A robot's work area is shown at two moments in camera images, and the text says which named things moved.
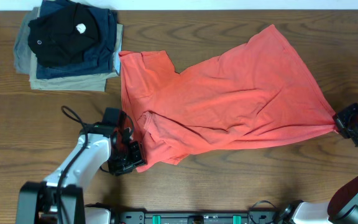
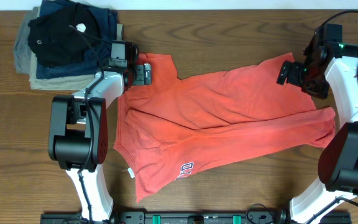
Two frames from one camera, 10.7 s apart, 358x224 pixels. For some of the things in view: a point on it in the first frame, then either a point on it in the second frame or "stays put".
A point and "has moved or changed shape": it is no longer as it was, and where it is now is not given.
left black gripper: x=138 y=157 → x=144 y=74
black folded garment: x=65 y=37 stays put
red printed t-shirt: x=265 y=91 has moved or changed shape
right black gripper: x=341 y=119 → x=319 y=91
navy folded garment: x=101 y=60 stays put
